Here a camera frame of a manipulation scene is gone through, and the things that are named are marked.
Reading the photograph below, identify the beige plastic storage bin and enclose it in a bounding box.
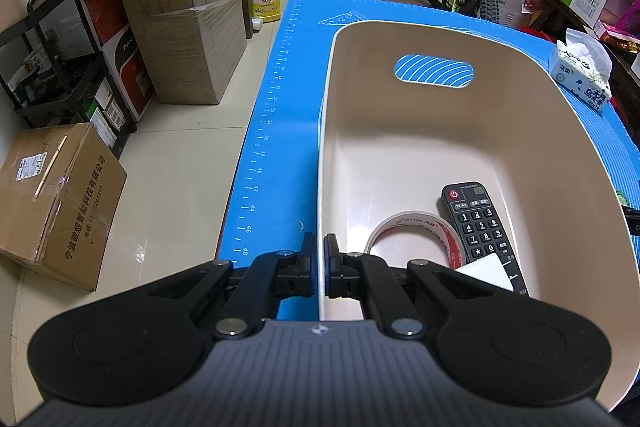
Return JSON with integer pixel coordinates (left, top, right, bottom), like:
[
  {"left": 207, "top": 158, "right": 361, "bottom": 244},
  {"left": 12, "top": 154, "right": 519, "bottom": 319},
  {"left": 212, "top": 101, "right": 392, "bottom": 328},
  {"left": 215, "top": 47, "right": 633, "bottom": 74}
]
[{"left": 318, "top": 20, "right": 639, "bottom": 408}]

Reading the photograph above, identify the white paper card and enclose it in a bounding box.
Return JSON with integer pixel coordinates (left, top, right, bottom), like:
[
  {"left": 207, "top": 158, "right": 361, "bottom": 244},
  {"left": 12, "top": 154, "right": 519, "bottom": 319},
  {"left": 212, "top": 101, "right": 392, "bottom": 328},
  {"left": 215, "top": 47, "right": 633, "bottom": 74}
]
[{"left": 457, "top": 254, "right": 513, "bottom": 291}]

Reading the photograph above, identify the black tv remote control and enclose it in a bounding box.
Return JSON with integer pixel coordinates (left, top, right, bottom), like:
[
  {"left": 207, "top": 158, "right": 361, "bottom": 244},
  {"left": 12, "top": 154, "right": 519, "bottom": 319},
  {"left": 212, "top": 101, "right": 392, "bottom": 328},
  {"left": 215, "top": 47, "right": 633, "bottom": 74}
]
[{"left": 442, "top": 181, "right": 528, "bottom": 296}]

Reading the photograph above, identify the brown box on floor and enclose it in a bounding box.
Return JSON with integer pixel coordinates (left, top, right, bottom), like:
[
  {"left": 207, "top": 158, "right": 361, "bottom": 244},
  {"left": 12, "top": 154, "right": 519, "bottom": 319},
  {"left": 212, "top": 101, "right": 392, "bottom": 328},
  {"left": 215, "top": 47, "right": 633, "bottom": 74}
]
[{"left": 0, "top": 122, "right": 126, "bottom": 291}]

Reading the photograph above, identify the blue silicone baking mat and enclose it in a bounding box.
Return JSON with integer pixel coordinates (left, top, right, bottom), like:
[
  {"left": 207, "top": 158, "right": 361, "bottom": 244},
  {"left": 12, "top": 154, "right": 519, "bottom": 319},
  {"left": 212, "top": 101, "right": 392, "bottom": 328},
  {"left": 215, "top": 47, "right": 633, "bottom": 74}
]
[{"left": 216, "top": 0, "right": 640, "bottom": 321}]

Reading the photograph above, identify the black metal shelf cart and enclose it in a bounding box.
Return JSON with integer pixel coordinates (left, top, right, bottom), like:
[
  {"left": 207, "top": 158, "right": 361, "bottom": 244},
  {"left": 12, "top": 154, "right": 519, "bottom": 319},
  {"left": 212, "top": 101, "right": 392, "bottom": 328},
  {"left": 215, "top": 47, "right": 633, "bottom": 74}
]
[{"left": 1, "top": 0, "right": 137, "bottom": 156}]

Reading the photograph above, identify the white tissue paper pack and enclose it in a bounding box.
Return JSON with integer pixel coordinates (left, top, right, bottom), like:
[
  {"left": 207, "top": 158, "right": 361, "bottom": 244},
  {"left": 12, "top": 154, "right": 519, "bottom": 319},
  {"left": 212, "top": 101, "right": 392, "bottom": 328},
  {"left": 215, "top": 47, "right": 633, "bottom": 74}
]
[{"left": 548, "top": 28, "right": 612, "bottom": 113}]

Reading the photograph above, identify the red white appliance box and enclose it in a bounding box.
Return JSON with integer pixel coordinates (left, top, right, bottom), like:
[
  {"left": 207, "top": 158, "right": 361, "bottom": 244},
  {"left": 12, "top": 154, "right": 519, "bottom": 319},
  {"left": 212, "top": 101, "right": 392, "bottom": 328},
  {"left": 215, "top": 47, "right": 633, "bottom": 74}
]
[{"left": 85, "top": 0, "right": 155, "bottom": 122}]

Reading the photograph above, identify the large taped cardboard box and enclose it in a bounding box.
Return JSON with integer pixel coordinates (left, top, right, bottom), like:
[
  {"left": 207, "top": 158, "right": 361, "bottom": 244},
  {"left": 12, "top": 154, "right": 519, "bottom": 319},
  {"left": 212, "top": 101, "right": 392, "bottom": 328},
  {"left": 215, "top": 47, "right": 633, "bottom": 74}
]
[{"left": 122, "top": 0, "right": 246, "bottom": 105}]

